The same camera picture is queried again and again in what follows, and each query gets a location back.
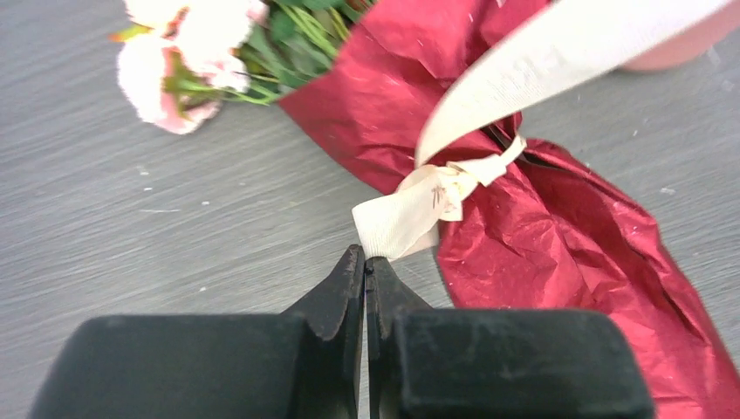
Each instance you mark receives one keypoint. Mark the cream printed ribbon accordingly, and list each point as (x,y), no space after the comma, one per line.
(563,46)

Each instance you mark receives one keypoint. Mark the dark red wrapping paper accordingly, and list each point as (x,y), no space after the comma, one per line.
(548,233)

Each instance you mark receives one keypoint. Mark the pink artificial flower bouquet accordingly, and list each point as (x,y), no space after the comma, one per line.
(181,59)

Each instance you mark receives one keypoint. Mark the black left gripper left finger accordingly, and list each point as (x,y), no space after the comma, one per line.
(328,373)

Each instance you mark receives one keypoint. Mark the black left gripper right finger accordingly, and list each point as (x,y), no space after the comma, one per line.
(386,298)

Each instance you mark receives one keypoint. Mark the pink cylindrical vase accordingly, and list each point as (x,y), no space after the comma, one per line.
(690,44)

